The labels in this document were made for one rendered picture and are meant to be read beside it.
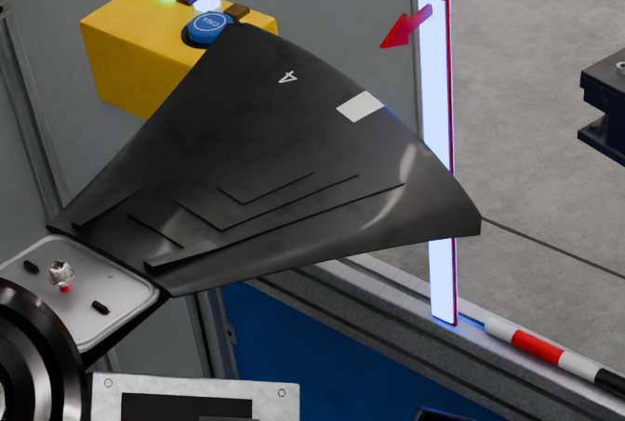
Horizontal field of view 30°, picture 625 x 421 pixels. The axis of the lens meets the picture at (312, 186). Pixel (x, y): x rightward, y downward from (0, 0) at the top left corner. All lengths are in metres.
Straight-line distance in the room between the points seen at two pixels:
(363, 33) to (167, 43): 1.07
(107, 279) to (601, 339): 1.65
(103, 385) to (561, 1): 2.52
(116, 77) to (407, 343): 0.36
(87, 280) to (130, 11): 0.49
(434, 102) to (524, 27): 2.16
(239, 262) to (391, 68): 1.57
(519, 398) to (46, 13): 0.80
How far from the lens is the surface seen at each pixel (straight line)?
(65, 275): 0.63
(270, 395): 0.79
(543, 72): 2.87
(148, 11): 1.09
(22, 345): 0.57
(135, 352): 1.90
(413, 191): 0.73
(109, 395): 0.74
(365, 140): 0.75
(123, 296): 0.63
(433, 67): 0.86
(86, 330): 0.61
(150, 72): 1.06
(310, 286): 1.13
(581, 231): 2.42
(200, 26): 1.04
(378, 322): 1.09
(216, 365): 1.37
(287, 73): 0.78
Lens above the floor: 1.61
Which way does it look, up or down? 39 degrees down
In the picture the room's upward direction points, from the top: 7 degrees counter-clockwise
